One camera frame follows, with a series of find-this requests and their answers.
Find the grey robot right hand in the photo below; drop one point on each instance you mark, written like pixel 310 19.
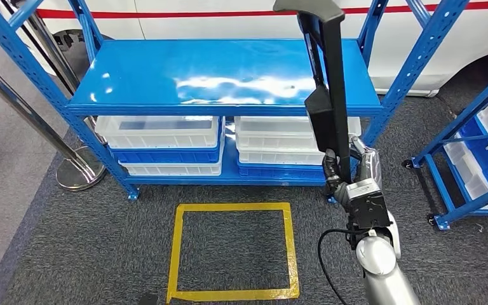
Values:
pixel 368 166

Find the black plastic panel part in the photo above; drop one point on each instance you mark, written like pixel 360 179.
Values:
pixel 336 84

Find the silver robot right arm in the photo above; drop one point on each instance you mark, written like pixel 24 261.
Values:
pixel 378 257

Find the blue metal shelf rack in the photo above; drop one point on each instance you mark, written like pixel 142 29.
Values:
pixel 185 63

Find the blue plastic bin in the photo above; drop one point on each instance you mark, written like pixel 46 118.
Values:
pixel 277 172

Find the blue wheeled bin rack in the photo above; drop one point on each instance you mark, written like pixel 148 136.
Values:
pixel 458 122

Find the white car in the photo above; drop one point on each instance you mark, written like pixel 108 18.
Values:
pixel 227 25

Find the black robot foot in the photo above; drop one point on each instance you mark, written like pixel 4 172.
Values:
pixel 148 299

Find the chrome stanchion with round base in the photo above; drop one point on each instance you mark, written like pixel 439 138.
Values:
pixel 80 172

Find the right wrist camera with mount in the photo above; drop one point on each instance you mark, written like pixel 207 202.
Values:
pixel 364 189

